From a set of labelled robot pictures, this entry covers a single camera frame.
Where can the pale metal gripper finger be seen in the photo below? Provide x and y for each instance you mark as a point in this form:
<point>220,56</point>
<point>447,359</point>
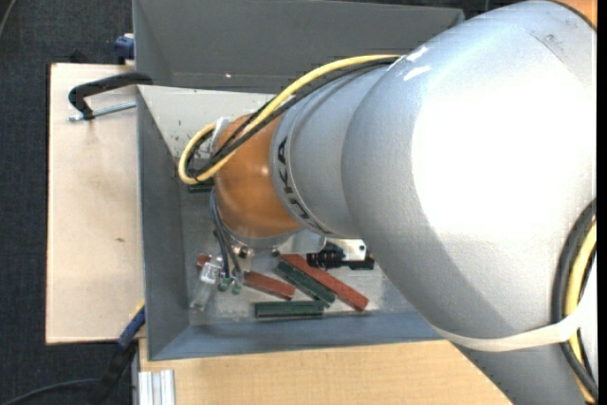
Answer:
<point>207,274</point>

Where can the red-brown flat block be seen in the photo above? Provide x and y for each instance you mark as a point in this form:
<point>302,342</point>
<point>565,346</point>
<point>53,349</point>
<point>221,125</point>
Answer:
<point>268,284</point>
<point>332,282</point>

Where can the dark green flat block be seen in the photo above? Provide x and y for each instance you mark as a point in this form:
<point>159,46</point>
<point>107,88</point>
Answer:
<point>289,309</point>
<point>303,282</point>

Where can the grey metal bin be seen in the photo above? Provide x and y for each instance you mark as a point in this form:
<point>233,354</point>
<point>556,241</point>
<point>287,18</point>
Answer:
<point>161,223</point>

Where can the pale wood flat board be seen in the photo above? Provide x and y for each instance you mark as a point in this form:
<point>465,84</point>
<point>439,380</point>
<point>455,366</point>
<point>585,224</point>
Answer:
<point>95,204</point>

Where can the black cylinder on white bracket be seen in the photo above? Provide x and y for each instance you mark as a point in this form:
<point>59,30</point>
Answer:
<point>332,258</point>

